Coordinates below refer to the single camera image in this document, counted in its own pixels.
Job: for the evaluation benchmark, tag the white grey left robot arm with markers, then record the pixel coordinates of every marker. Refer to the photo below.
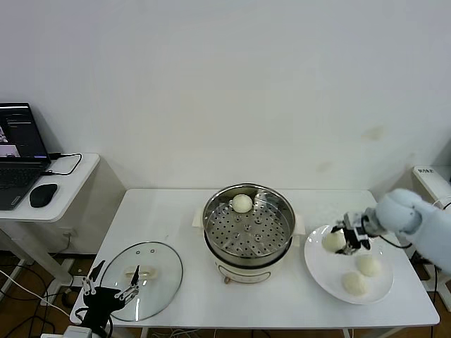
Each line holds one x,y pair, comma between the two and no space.
77,332

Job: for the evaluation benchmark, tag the black computer mouse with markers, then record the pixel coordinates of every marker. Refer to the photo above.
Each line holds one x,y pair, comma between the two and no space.
43,195

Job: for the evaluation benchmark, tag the cream electric cooker base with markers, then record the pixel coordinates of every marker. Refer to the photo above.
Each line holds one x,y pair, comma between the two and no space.
243,273

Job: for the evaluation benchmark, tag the white wall socket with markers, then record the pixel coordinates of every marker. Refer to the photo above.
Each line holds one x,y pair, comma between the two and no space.
68,234

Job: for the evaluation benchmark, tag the white labelled box appliance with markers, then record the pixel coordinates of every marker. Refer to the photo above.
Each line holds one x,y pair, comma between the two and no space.
428,183

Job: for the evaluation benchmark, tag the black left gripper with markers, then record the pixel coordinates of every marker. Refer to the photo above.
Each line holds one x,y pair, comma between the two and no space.
102,303

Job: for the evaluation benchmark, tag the perforated steel steamer basket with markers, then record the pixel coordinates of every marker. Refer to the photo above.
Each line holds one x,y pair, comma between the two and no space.
246,234

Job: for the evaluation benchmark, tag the brown round floor object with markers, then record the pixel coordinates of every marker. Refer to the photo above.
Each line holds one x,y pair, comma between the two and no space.
68,298

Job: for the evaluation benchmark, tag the dark open laptop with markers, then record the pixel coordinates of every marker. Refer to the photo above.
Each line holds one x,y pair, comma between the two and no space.
17,141

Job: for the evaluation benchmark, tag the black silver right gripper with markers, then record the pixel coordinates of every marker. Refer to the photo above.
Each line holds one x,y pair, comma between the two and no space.
359,229

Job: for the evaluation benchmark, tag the white round plate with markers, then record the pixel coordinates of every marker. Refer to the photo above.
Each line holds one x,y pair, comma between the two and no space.
317,267

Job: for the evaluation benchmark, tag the white steamed baozi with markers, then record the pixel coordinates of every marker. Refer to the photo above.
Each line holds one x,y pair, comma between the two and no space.
369,265
242,203
333,242
355,283

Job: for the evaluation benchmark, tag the white floor stand foot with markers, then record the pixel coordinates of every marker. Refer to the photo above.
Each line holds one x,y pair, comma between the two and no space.
431,280

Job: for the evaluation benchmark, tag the white side desk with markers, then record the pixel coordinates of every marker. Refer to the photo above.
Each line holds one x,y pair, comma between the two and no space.
70,197

